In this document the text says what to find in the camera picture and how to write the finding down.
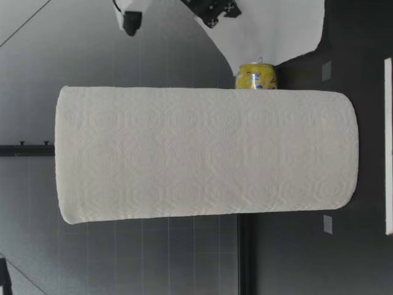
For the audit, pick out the white paper towel roll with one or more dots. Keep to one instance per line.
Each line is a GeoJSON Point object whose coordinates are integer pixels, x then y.
{"type": "Point", "coordinates": [205, 153]}

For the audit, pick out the torn-off paper towel sheet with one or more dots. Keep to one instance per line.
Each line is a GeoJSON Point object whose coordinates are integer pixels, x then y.
{"type": "Point", "coordinates": [276, 33]}

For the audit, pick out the yellow drink can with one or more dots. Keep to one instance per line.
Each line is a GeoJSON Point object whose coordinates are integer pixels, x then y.
{"type": "Point", "coordinates": [256, 77]}

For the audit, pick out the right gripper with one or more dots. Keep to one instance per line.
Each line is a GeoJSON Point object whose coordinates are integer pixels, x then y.
{"type": "Point", "coordinates": [215, 12]}

